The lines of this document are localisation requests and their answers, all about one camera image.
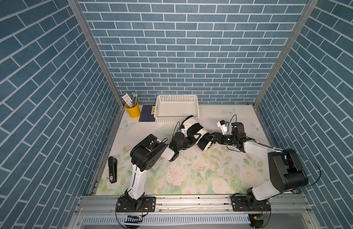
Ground pens in cup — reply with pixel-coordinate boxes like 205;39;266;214
132;92;138;108

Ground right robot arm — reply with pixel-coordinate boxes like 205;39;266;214
205;122;309;202

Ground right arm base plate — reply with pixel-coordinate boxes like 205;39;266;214
231;194;271;212

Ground dark blue notebook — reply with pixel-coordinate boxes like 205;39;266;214
139;105;155;122

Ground aluminium front rail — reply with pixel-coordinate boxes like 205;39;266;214
74;194;312;215

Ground black stapler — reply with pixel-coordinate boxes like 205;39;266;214
108;156;117;184

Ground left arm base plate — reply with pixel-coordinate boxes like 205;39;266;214
116;195;156;213

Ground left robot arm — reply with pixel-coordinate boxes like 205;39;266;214
125;132;202;202

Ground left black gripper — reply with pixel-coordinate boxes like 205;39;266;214
176;134;201;153

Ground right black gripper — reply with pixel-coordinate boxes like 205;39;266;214
206;132;236;146

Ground yellow pen cup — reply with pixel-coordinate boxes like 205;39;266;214
125;103;141;118

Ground white vent grille strip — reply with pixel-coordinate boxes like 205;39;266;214
83;214;251;226

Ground white paper tag in cup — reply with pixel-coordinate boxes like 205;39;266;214
122;93;133;108

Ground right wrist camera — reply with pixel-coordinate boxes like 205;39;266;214
217;120;229;135

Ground white plastic basket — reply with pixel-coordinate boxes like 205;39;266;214
154;95;199;123

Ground black white striped pillowcase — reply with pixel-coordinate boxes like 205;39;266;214
180;115;212;151

